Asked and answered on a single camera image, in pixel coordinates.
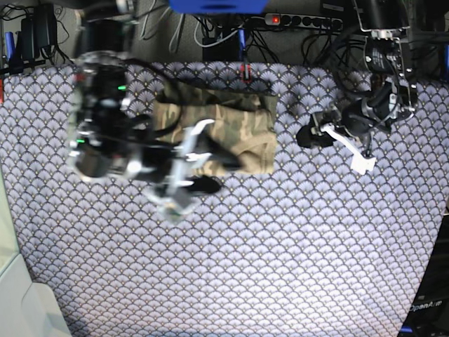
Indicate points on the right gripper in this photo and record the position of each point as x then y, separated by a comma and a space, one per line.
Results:
189, 156

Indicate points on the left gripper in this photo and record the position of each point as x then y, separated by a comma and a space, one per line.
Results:
353, 122

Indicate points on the camouflage T-shirt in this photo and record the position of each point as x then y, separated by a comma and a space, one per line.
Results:
243, 122

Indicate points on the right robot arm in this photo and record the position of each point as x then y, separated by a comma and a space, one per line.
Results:
105, 141

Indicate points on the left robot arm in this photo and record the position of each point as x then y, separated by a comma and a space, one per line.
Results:
392, 96

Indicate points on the purple fan-pattern table cloth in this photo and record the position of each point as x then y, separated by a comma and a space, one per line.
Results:
312, 249

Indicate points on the black power strip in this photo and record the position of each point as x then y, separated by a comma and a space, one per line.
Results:
303, 22

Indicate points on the blue clamp right edge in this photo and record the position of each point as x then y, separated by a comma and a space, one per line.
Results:
444, 63

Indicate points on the blue clamp edge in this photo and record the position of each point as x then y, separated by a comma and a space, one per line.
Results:
13, 54
444, 63

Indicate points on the black OpenArm box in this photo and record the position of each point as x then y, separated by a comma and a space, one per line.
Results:
428, 314

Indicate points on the blue clamp left edge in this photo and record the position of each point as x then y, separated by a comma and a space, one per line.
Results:
13, 54

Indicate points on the white plastic bin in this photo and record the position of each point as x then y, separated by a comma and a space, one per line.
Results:
27, 308

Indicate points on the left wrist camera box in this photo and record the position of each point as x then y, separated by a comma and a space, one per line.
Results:
362, 165

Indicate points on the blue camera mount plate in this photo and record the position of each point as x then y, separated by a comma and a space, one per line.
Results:
218, 6

